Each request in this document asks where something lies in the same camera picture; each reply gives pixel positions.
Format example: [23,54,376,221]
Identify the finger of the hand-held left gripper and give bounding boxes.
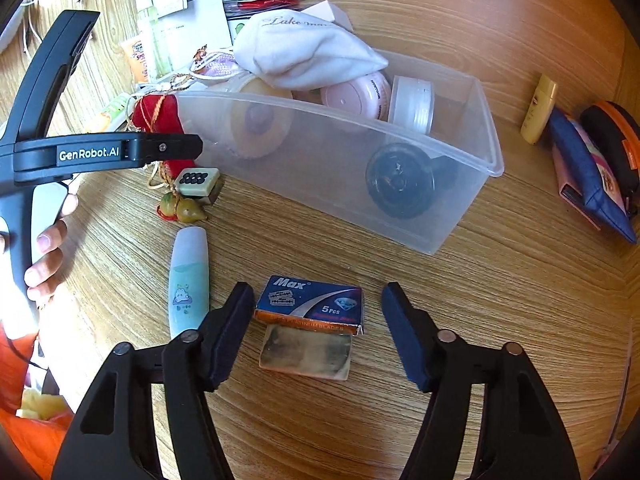
[0,10,101,147]
[125,132,204,163]

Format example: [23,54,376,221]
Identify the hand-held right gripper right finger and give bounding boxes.
[381,281,583,480]

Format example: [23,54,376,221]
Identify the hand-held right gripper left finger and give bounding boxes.
[50,281,255,480]

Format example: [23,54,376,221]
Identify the red tasselled charm pouch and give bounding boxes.
[131,92,182,173]

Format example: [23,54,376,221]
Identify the blue razor blade box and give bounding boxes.
[253,275,365,336]

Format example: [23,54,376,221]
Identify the pink rope lanyard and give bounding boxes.
[192,47,246,83]

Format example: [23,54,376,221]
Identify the peach round jar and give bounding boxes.
[220,77,296,158]

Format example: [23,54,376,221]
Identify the dark green spray bottle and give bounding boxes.
[365,142,458,219]

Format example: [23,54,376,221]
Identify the translucent plastic storage box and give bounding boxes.
[172,47,505,257]

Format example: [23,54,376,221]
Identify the white cloth drawstring pouch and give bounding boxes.
[234,10,390,92]

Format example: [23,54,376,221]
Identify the pink round container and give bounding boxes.
[320,71,393,123]

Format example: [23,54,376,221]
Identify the white round jar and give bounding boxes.
[387,75,435,136]

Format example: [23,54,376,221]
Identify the person's left hand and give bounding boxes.
[24,192,81,311]

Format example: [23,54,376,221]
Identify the mahjong tile charm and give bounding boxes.
[172,166,223,206]

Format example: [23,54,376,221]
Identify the pastel green tube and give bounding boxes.
[169,226,210,341]

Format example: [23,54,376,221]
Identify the green gourd charm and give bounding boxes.
[159,195,208,223]

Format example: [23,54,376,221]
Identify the white plush toy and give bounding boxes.
[0,0,38,53]

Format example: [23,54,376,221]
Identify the small metal plate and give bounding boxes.
[259,324,353,382]

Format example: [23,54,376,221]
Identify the orange sunscreen tube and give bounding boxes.
[121,35,151,83]

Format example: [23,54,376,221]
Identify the yellow-green spray bottle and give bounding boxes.
[136,0,173,78]

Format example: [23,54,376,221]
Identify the white file holder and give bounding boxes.
[160,0,233,73]

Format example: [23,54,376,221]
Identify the stack of red cards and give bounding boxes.
[220,0,306,18]

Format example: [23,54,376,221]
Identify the small white box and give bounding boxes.
[302,0,353,31]

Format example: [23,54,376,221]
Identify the pink notebook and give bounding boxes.
[551,142,603,231]

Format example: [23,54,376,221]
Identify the person's orange clothing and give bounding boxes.
[0,330,76,480]

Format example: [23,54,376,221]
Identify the blue zip pouch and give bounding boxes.
[547,107,638,245]

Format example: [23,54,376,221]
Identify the yellow tube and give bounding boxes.
[520,73,558,145]

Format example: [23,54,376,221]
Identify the black and orange case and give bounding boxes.
[580,101,640,206]

